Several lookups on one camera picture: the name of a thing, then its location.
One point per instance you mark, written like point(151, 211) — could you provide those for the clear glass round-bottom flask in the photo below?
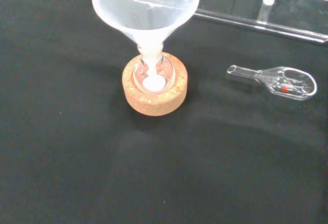
point(153, 79)

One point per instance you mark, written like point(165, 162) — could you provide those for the clear acrylic funnel stand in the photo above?
point(256, 11)

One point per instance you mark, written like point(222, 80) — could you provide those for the clear glass weighing funnel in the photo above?
point(284, 81)

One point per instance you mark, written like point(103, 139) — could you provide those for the black bench cloth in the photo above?
point(77, 144)

